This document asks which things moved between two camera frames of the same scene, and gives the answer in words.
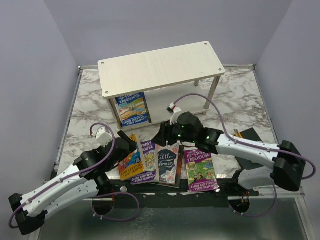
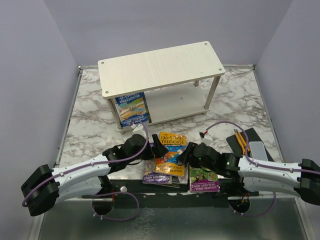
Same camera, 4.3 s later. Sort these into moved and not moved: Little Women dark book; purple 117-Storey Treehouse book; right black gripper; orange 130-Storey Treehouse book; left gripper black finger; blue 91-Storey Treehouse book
Moved: right black gripper; left gripper black finger; Little Women dark book; orange 130-Storey Treehouse book
Not moved: blue 91-Storey Treehouse book; purple 117-Storey Treehouse book
